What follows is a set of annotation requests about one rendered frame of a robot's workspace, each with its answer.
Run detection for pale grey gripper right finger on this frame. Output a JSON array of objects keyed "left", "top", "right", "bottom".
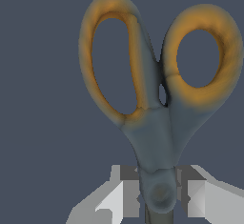
[{"left": 174, "top": 164, "right": 244, "bottom": 224}]

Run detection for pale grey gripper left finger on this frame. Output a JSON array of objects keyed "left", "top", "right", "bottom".
[{"left": 65, "top": 164, "right": 141, "bottom": 224}]

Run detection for orange and grey scissors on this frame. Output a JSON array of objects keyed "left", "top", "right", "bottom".
[{"left": 77, "top": 0, "right": 244, "bottom": 224}]

